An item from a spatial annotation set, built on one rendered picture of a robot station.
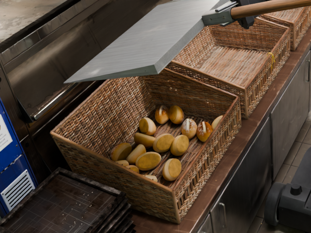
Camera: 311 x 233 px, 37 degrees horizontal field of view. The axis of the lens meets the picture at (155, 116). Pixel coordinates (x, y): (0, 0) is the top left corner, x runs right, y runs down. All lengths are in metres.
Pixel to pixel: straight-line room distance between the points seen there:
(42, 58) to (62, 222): 0.57
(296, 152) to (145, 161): 1.16
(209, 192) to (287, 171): 0.97
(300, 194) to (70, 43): 1.17
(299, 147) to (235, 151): 0.95
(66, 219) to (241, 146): 0.76
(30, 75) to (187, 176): 0.62
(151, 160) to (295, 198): 0.71
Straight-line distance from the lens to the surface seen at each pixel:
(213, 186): 1.65
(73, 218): 1.39
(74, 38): 1.72
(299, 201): 2.11
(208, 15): 1.30
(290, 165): 2.57
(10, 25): 1.66
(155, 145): 1.77
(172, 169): 1.65
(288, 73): 2.22
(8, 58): 1.49
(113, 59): 1.37
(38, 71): 1.60
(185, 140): 1.78
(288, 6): 1.21
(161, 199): 1.50
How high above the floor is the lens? 1.75
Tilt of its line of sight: 35 degrees down
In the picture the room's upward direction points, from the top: 12 degrees counter-clockwise
